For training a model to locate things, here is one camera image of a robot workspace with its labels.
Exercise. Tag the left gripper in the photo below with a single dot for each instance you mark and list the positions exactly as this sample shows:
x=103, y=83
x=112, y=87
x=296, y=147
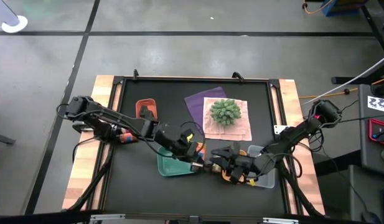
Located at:
x=173, y=137

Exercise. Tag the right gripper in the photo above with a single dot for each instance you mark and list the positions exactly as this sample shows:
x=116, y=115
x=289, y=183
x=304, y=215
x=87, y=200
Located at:
x=241, y=165

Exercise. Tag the orange spice jar black cap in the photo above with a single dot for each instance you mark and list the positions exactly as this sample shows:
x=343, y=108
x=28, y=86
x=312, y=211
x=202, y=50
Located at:
x=201, y=147

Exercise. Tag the ribbed glass spice jar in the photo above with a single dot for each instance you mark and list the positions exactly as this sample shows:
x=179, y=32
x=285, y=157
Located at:
x=216, y=169

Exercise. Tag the orange-brown spice jar blue sticker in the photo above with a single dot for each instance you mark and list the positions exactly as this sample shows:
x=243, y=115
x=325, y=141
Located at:
x=131, y=138

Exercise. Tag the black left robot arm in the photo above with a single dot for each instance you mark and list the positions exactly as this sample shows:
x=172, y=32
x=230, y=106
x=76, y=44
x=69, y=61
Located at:
x=110, y=119

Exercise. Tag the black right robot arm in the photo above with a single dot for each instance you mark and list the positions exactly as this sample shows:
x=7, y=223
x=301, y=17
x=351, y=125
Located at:
x=297, y=132

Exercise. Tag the teal plastic bin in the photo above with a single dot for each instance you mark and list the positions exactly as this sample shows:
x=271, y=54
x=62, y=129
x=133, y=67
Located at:
x=173, y=166

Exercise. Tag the pink cloth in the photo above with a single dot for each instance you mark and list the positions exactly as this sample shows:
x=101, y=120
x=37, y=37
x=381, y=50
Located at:
x=229, y=132

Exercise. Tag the potted green succulent plant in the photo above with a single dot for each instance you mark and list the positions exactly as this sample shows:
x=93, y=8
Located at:
x=225, y=112

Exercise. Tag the clear grey plastic bin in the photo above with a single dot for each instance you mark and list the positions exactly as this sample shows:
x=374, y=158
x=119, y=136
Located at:
x=268, y=182

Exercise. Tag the purple cloth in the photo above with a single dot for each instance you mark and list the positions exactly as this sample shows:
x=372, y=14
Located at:
x=194, y=105

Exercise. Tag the black plastic part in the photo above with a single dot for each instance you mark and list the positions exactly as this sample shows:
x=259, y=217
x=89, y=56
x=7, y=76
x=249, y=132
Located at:
x=147, y=112

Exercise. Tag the red-orange plastic bin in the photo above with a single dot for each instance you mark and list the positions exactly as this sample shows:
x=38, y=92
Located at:
x=146, y=102

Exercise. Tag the grey side desk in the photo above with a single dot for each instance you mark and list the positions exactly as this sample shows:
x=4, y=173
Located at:
x=366, y=149

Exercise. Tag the red-rimmed black device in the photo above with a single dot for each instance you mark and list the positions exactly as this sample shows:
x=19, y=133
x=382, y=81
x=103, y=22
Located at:
x=370, y=132

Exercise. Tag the white paper sign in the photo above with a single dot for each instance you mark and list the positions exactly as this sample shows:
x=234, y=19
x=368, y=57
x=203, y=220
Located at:
x=378, y=104

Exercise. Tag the blue box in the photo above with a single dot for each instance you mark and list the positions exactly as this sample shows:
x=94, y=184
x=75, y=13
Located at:
x=341, y=7

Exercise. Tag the dark stand foot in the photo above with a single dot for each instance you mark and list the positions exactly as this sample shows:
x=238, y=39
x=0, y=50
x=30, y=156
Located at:
x=3, y=139

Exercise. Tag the white round stand base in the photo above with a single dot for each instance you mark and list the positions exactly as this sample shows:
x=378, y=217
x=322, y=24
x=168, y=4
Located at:
x=23, y=21

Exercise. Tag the black frame clamp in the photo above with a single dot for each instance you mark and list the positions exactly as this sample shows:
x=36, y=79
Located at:
x=135, y=74
x=238, y=76

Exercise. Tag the black table border frame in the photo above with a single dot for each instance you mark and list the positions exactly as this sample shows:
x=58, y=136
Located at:
x=194, y=78

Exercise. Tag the black frame rail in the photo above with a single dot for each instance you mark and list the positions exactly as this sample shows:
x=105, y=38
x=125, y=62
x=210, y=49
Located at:
x=54, y=217

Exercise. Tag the black stand frame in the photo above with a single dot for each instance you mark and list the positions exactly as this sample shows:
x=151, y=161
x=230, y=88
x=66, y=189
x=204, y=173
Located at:
x=378, y=18

